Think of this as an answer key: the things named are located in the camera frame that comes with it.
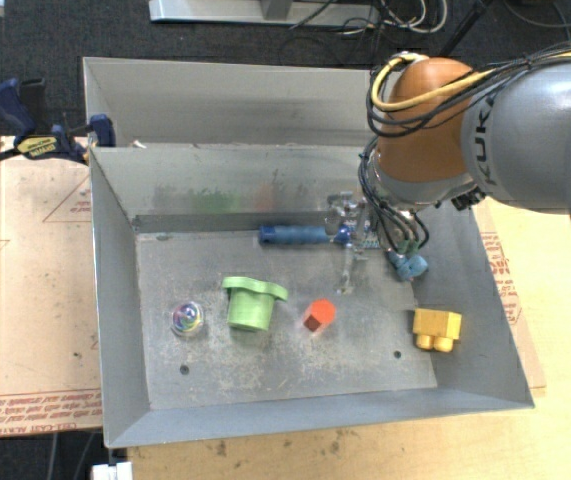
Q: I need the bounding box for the brown cardboard board, red print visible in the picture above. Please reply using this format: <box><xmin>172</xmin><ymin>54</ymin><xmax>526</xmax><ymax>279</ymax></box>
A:
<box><xmin>0</xmin><ymin>135</ymin><xmax>549</xmax><ymax>439</ymax></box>

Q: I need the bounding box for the blue tool handle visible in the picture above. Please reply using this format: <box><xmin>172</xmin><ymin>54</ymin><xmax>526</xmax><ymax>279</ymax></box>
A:
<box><xmin>257</xmin><ymin>223</ymin><xmax>334</xmax><ymax>248</ymax></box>

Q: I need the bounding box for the orange-red hexagonal block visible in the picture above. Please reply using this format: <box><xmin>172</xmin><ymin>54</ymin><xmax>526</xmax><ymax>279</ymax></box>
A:
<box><xmin>302</xmin><ymin>298</ymin><xmax>338</xmax><ymax>332</ymax></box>

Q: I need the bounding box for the grey-blue toy piece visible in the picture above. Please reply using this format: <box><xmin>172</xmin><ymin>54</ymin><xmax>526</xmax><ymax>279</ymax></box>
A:
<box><xmin>387</xmin><ymin>251</ymin><xmax>430</xmax><ymax>283</ymax></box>

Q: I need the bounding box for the clear iridescent ball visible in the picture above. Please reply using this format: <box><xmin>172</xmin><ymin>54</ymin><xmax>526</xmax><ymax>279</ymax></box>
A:
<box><xmin>170</xmin><ymin>299</ymin><xmax>206</xmax><ymax>339</ymax></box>

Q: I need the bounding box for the yellow toy brick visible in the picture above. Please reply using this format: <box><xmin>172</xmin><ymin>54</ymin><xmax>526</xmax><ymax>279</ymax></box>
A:
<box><xmin>411</xmin><ymin>308</ymin><xmax>463</xmax><ymax>354</ymax></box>

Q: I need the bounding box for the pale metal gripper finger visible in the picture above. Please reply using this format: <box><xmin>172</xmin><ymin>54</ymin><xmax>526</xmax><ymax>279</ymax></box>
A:
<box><xmin>335</xmin><ymin>250</ymin><xmax>363</xmax><ymax>297</ymax></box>
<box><xmin>325</xmin><ymin>192</ymin><xmax>358</xmax><ymax>226</ymax></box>

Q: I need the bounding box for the black cylinder on white bracket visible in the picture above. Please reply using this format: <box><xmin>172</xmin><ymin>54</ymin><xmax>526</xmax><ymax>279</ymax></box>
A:
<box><xmin>450</xmin><ymin>186</ymin><xmax>487</xmax><ymax>213</ymax></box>

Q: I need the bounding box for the grey metal bin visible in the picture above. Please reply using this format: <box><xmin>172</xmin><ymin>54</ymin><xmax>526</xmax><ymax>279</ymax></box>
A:
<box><xmin>82</xmin><ymin>56</ymin><xmax>535</xmax><ymax>449</ymax></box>

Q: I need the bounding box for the green flanged cup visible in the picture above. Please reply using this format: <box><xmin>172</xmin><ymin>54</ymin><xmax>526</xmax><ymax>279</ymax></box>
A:
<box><xmin>221</xmin><ymin>275</ymin><xmax>290</xmax><ymax>332</ymax></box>

